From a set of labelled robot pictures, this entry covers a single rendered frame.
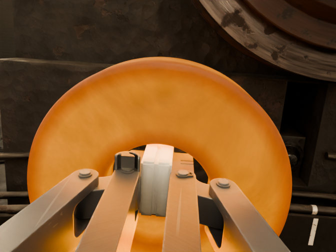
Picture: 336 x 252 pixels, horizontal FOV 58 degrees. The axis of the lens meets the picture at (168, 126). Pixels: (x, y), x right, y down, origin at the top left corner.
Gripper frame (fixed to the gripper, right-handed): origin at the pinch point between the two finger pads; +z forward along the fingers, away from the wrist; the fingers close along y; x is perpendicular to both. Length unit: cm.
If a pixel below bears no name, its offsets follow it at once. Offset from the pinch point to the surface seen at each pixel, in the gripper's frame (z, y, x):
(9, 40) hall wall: 630, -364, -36
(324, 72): 19.9, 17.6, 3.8
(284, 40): 20.1, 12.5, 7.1
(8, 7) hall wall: 633, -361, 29
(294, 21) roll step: 18.4, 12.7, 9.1
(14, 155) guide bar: 27.6, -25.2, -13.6
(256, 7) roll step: 18.5, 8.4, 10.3
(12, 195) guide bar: 25.2, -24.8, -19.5
